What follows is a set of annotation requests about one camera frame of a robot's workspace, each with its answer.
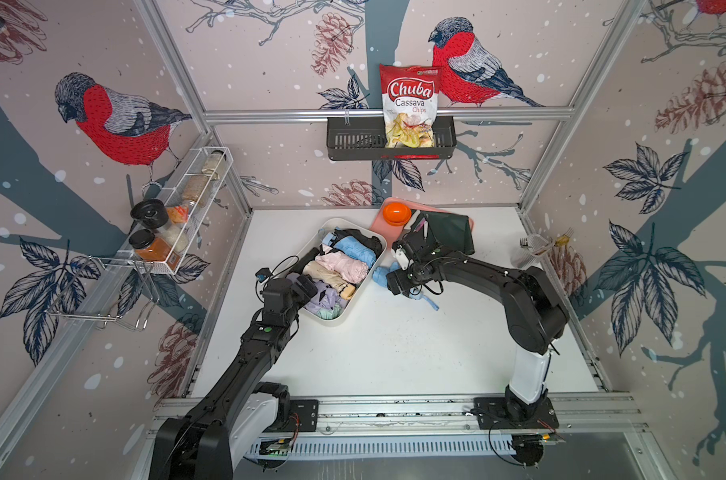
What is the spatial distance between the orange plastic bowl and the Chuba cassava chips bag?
0.32 meters

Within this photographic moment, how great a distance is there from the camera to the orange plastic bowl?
115 centimetres

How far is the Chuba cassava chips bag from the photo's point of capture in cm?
83
